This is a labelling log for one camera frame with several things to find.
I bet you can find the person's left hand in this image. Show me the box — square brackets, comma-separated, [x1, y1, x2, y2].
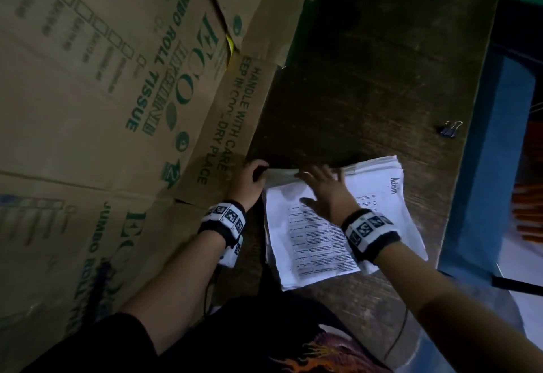
[227, 159, 270, 213]

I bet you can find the black shirt with dragon print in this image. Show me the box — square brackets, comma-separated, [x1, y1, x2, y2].
[20, 291, 393, 373]

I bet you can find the person's left forearm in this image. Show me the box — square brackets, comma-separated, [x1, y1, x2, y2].
[120, 229, 228, 355]

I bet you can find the black marker wristband tracker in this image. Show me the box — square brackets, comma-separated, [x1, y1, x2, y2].
[340, 208, 402, 264]
[198, 199, 247, 269]

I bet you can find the stack of printed white papers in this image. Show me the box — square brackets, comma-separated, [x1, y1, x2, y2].
[260, 155, 429, 292]

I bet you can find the large flattened printed cardboard box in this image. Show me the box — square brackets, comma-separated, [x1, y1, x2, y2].
[0, 0, 279, 373]

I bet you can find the black strap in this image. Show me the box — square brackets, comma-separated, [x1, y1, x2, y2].
[491, 274, 543, 298]

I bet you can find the person's right hand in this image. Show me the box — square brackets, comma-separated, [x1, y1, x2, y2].
[295, 164, 362, 228]

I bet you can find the black binder clip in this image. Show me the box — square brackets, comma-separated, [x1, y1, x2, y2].
[438, 120, 464, 139]

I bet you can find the orange striped object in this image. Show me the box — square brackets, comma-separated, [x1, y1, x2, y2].
[510, 118, 543, 245]

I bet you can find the person's right forearm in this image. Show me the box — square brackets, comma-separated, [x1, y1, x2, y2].
[373, 240, 543, 373]

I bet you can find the blue bench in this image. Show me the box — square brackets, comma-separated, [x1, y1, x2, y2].
[436, 45, 538, 286]

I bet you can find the thin black cable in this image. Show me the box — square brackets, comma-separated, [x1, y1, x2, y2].
[383, 308, 410, 361]

